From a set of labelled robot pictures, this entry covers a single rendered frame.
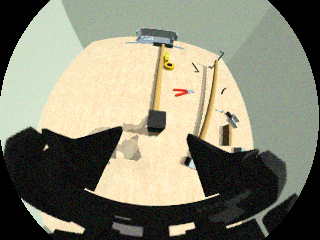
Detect yellow ring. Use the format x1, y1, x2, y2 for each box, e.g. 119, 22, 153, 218
164, 63, 175, 71

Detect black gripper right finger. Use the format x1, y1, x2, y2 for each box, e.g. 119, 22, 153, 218
187, 133, 259, 197

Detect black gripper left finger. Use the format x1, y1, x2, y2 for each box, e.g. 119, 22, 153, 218
41, 125, 123, 192

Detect red-handled pliers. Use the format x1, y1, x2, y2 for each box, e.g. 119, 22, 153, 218
173, 89, 195, 96

